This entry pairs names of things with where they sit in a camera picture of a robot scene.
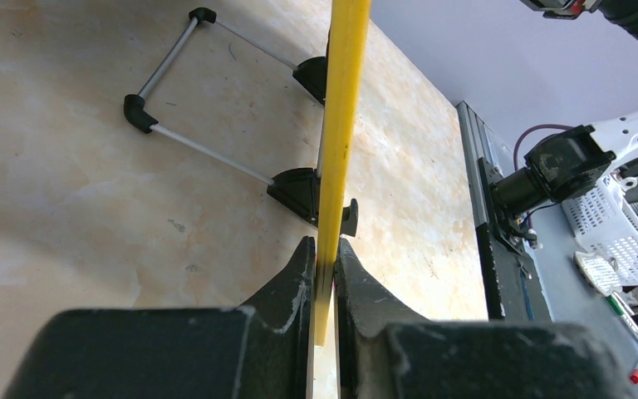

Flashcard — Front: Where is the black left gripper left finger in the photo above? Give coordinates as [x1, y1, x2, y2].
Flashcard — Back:
[4, 237, 316, 398]

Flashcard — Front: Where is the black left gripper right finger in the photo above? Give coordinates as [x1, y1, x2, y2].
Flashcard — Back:
[335, 239, 634, 398]

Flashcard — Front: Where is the yellow framed whiteboard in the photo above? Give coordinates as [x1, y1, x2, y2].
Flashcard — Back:
[313, 1, 371, 346]

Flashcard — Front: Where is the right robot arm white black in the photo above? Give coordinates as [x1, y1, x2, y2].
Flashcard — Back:
[489, 1, 638, 219]

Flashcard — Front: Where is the white perforated basket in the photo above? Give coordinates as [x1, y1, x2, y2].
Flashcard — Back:
[562, 175, 638, 286]

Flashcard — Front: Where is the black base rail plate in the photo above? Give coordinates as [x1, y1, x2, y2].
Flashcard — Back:
[456, 101, 552, 322]

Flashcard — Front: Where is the whiteboard wire stand frame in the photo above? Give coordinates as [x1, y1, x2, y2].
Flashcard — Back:
[122, 7, 328, 226]

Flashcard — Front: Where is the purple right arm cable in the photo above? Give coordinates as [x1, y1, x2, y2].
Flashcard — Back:
[513, 123, 573, 172]

